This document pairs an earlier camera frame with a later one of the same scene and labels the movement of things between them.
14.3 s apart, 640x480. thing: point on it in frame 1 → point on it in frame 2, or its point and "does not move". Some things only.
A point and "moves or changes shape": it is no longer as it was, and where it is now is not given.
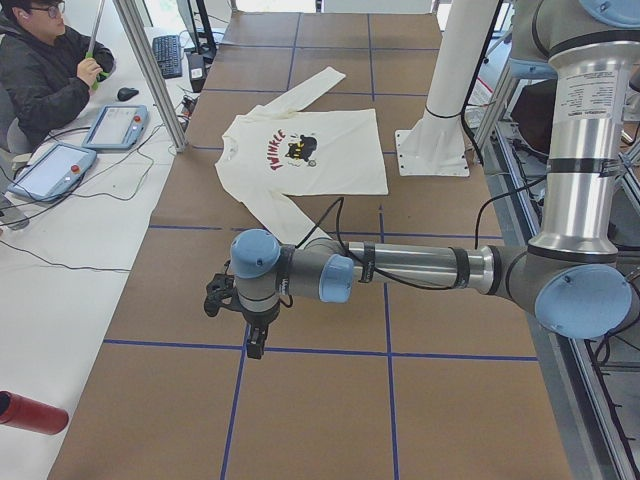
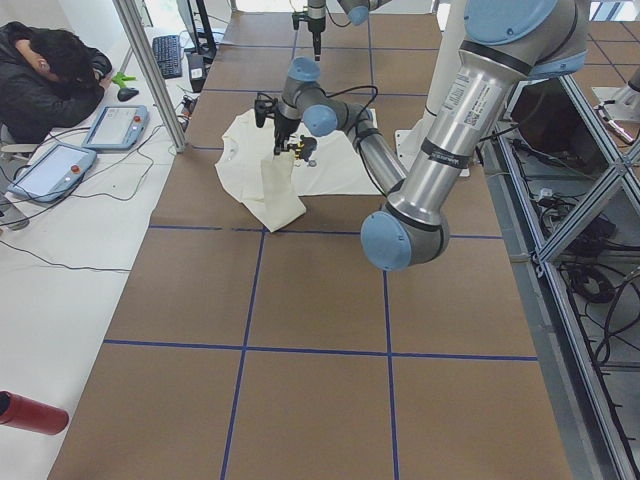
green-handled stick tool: x=89 y=55 → x=121 y=79
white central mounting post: x=436 y=145 does not move
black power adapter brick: x=197 y=71 does not move
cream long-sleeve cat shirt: x=274 y=153 moves or changes shape
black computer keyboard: x=167 y=50 does not move
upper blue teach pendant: x=116 y=127 does not move
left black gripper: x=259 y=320 → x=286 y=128
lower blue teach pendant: x=53 y=172 does not move
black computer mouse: x=125 y=93 does not move
